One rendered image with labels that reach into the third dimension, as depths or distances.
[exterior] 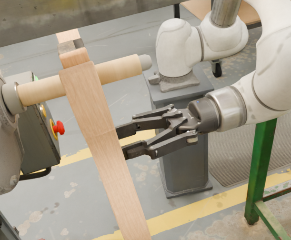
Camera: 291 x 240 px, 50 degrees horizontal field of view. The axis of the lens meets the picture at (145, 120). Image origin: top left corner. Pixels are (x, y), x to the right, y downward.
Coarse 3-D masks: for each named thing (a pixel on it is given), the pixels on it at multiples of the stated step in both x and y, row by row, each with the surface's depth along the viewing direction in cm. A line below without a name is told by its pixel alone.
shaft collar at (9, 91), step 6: (6, 84) 44; (12, 84) 43; (18, 84) 45; (6, 90) 43; (12, 90) 43; (6, 96) 43; (12, 96) 43; (18, 96) 43; (6, 102) 43; (12, 102) 43; (18, 102) 43; (12, 108) 43; (18, 108) 44; (24, 108) 45; (12, 114) 45
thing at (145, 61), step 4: (140, 56) 47; (144, 56) 47; (148, 56) 47; (140, 60) 47; (144, 60) 47; (148, 60) 47; (144, 64) 47; (148, 64) 47; (144, 68) 47; (148, 68) 48
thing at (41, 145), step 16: (16, 80) 76; (32, 80) 76; (32, 112) 69; (48, 112) 83; (32, 128) 71; (48, 128) 74; (32, 144) 74; (48, 144) 75; (32, 160) 76; (48, 160) 78; (32, 176) 82
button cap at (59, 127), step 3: (57, 123) 81; (60, 123) 82; (54, 126) 82; (57, 126) 81; (60, 126) 81; (63, 126) 83; (54, 129) 82; (57, 129) 82; (60, 129) 81; (63, 129) 82; (54, 132) 82; (60, 132) 81; (63, 132) 82
